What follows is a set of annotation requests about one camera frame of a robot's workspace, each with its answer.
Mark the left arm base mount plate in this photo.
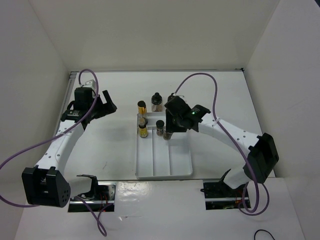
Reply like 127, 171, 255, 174
68, 181, 117, 213

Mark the white plastic organizer tray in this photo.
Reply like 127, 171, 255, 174
135, 112, 193, 180

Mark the black cap spice jar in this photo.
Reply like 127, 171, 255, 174
163, 132, 173, 141
156, 120, 165, 137

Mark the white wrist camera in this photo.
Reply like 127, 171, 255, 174
173, 93, 185, 99
82, 79, 97, 90

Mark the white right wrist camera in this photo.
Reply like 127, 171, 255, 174
173, 93, 185, 99

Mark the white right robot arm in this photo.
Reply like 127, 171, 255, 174
164, 95, 279, 197

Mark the yellow oil bottle tan cap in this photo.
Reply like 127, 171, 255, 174
138, 117, 148, 138

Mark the black cable on floor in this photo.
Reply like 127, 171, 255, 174
254, 229, 276, 240

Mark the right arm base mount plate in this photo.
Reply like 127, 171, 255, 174
200, 180, 245, 211

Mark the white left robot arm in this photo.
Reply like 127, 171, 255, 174
21, 86, 117, 208

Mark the aluminium table edge rail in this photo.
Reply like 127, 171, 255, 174
39, 71, 76, 182

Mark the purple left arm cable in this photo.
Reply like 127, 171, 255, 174
0, 68, 108, 238

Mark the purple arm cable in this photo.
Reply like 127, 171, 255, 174
0, 68, 108, 238
174, 72, 270, 216

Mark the black cap spice jar front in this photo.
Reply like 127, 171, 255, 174
163, 132, 173, 141

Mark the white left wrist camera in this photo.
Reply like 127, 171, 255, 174
82, 79, 97, 90

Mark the gold capped glass grinder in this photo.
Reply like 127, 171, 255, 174
137, 100, 148, 124

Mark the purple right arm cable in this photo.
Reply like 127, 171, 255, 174
174, 72, 270, 216

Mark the black top shaker brown spice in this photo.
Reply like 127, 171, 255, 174
151, 92, 163, 112

